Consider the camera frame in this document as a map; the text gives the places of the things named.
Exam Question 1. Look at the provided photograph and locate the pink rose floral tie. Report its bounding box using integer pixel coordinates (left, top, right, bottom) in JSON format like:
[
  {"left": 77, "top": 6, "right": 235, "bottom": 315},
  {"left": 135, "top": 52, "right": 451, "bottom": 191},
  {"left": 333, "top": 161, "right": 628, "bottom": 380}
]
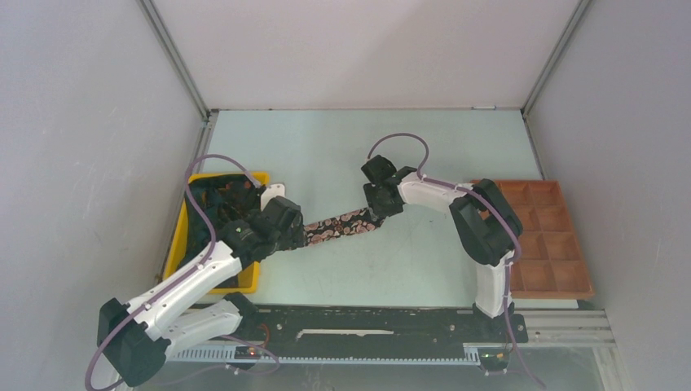
[{"left": 304, "top": 208, "right": 385, "bottom": 247}]

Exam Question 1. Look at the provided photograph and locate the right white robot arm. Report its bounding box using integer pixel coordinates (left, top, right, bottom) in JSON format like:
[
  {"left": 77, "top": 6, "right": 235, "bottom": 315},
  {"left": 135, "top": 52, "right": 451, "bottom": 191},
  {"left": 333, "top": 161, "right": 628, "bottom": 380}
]
[{"left": 363, "top": 167, "right": 523, "bottom": 340}]

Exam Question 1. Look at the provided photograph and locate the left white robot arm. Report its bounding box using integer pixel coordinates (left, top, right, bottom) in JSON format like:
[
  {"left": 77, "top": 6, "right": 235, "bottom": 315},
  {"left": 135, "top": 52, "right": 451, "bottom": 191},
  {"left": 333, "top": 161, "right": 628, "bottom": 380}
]
[{"left": 87, "top": 195, "right": 304, "bottom": 387}]

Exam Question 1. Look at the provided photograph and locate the pile of dark ties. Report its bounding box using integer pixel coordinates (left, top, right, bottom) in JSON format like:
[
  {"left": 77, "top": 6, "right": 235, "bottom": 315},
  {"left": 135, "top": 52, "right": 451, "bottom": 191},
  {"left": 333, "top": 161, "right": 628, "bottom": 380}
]
[{"left": 180, "top": 174, "right": 260, "bottom": 266}]

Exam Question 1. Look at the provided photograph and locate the brown compartment tray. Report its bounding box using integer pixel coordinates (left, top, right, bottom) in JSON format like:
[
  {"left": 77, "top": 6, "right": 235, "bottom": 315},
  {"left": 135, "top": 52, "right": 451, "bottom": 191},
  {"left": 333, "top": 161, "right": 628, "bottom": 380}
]
[{"left": 495, "top": 180, "right": 595, "bottom": 300}]

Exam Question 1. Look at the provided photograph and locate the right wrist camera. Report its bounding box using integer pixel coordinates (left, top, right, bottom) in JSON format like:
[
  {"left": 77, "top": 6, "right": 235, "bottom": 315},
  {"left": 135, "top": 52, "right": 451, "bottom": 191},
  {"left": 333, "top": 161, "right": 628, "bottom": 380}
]
[{"left": 361, "top": 155, "right": 401, "bottom": 186}]

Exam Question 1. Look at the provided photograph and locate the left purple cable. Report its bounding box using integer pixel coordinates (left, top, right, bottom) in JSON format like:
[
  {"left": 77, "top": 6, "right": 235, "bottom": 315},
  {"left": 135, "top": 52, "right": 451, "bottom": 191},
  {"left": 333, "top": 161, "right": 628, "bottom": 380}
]
[{"left": 84, "top": 154, "right": 282, "bottom": 391}]

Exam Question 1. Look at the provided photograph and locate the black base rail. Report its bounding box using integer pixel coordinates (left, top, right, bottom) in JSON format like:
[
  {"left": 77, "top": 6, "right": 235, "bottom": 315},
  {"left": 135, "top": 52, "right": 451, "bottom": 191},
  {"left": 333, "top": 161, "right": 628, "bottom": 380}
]
[{"left": 233, "top": 305, "right": 529, "bottom": 361}]

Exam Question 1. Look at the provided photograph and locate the white slotted cable duct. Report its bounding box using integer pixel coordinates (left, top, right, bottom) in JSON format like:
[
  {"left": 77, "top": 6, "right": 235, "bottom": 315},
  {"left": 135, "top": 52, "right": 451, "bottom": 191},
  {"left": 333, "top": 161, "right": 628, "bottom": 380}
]
[{"left": 167, "top": 345, "right": 482, "bottom": 367}]

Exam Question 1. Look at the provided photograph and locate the aluminium frame rail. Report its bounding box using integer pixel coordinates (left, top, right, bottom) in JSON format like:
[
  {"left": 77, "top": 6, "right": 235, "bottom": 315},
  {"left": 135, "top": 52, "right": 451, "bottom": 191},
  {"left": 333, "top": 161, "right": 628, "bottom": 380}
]
[{"left": 125, "top": 308, "right": 617, "bottom": 349}]

